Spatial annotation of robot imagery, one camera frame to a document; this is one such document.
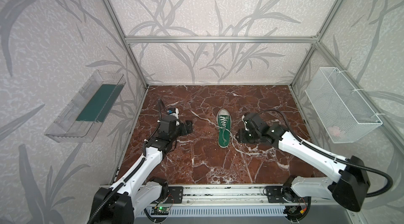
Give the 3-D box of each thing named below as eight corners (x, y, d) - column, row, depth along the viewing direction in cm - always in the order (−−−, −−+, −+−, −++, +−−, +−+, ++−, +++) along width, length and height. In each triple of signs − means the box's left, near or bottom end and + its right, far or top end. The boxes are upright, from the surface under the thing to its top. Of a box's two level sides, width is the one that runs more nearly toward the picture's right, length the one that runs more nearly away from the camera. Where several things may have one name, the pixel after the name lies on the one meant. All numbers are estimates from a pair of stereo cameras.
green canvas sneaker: (217, 148, 91) (217, 144, 87) (216, 113, 107) (217, 109, 102) (233, 148, 91) (234, 144, 87) (230, 113, 107) (230, 109, 102)
